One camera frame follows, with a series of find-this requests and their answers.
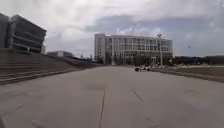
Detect parked motor scooter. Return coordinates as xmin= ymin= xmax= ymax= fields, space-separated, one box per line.
xmin=134 ymin=65 xmax=151 ymax=72

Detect low distant building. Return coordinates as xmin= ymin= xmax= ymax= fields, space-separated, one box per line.
xmin=46 ymin=50 xmax=75 ymax=59

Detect wide grey concrete steps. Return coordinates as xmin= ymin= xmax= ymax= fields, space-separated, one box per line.
xmin=0 ymin=48 xmax=98 ymax=86

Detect dark layered concrete building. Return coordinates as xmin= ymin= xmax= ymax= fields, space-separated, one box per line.
xmin=0 ymin=12 xmax=48 ymax=54

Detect grey concrete slab pavement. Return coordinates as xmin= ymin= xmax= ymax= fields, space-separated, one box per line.
xmin=0 ymin=65 xmax=224 ymax=128

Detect low concrete kerb wall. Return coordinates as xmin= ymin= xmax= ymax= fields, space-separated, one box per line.
xmin=149 ymin=66 xmax=224 ymax=84

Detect tall lamp pole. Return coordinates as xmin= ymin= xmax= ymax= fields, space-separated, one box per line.
xmin=156 ymin=32 xmax=164 ymax=69

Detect row of dark trees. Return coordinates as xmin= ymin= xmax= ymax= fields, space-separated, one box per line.
xmin=172 ymin=55 xmax=224 ymax=66

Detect large pale glass-fronted building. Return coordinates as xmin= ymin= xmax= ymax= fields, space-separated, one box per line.
xmin=94 ymin=32 xmax=174 ymax=66

